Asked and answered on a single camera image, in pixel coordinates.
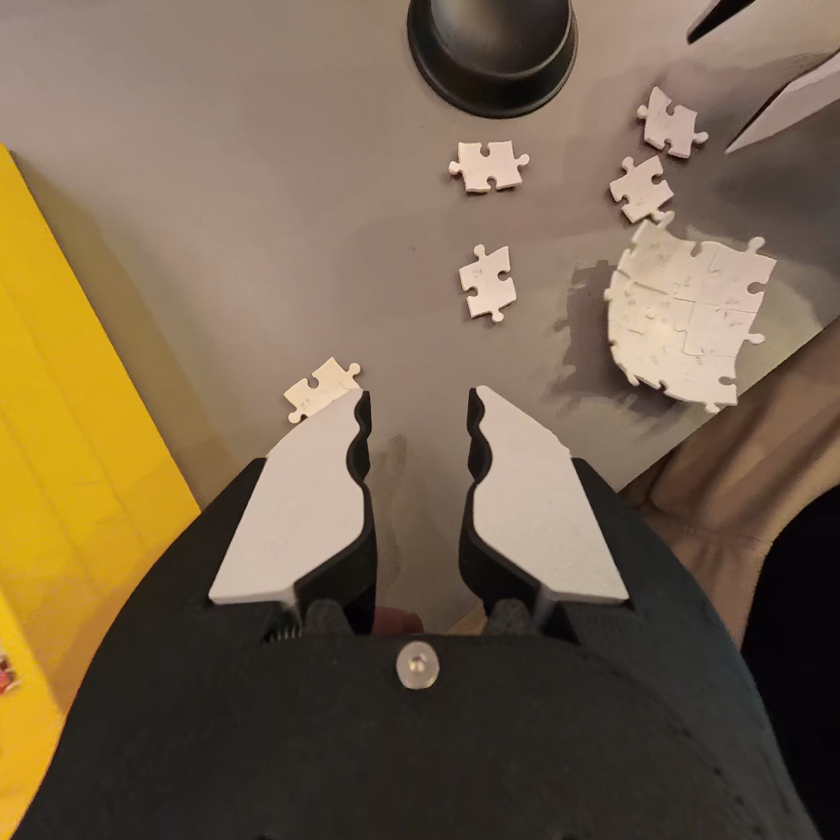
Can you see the person's black jacket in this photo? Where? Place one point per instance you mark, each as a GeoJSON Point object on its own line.
{"type": "Point", "coordinates": [800, 656]}

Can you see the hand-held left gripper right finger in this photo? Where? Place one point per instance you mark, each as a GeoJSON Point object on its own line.
{"type": "Point", "coordinates": [538, 518]}

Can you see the white puzzle piece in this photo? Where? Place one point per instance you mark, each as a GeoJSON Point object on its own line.
{"type": "Point", "coordinates": [669, 124]}
{"type": "Point", "coordinates": [321, 390]}
{"type": "Point", "coordinates": [487, 282]}
{"type": "Point", "coordinates": [640, 190]}
{"type": "Point", "coordinates": [489, 165]}

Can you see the black round puzzle ball stand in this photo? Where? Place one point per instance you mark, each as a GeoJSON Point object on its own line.
{"type": "Point", "coordinates": [492, 59]}

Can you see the yellow plastic bin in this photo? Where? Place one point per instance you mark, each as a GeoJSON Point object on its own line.
{"type": "Point", "coordinates": [79, 459]}

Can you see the partly built white puzzle ball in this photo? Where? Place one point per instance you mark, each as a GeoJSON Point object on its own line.
{"type": "Point", "coordinates": [689, 315]}

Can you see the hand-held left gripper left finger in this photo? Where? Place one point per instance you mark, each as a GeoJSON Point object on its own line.
{"type": "Point", "coordinates": [295, 518]}

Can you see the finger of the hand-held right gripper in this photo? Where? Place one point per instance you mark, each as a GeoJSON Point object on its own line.
{"type": "Point", "coordinates": [800, 105]}
{"type": "Point", "coordinates": [710, 16]}

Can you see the person's beige pants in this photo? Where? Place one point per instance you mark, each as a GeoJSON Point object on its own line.
{"type": "Point", "coordinates": [722, 472]}

